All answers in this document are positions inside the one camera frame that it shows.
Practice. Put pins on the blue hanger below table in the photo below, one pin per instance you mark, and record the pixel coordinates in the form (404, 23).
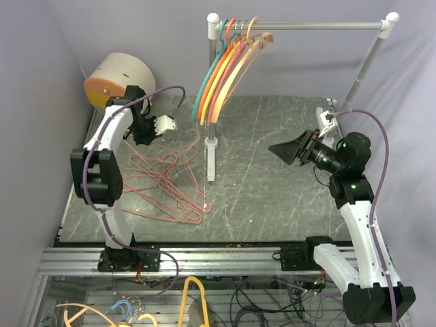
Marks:
(125, 306)

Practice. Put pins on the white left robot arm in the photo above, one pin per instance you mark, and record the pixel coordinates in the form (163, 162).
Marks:
(97, 178)

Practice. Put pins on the aluminium mounting rail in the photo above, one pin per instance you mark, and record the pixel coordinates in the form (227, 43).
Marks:
(80, 260)

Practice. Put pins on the peach plastic hanger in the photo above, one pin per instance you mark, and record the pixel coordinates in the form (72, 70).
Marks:
(245, 53)

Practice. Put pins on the orange plastic hanger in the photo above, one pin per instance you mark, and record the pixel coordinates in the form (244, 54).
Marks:
(235, 38)

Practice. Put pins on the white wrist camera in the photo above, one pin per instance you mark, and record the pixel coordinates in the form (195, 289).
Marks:
(164, 123)
(326, 120)

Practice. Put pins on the silver clothes rack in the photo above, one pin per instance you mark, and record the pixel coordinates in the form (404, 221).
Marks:
(383, 27)

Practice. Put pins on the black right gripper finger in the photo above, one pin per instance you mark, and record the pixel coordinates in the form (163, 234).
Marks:
(294, 160)
(290, 150)

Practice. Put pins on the pink plastic hanger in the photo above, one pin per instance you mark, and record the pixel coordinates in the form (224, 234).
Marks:
(236, 59)

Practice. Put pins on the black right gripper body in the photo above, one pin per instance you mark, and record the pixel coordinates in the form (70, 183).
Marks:
(318, 153)

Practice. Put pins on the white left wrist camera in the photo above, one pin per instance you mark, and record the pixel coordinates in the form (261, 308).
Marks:
(164, 123)

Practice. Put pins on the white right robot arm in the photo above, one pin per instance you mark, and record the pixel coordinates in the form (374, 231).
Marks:
(372, 291)

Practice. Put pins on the teal plastic hanger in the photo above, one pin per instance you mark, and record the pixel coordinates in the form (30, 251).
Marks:
(220, 45)

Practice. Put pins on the beige round drawer cabinet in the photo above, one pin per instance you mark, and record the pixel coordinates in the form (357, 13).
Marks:
(114, 74)

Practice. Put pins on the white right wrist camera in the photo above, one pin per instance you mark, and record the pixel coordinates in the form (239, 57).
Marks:
(326, 120)

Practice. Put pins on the yellow plastic hanger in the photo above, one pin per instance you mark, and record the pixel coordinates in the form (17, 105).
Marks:
(225, 73)

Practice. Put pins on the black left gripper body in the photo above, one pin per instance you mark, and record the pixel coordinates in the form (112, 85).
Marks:
(144, 129)

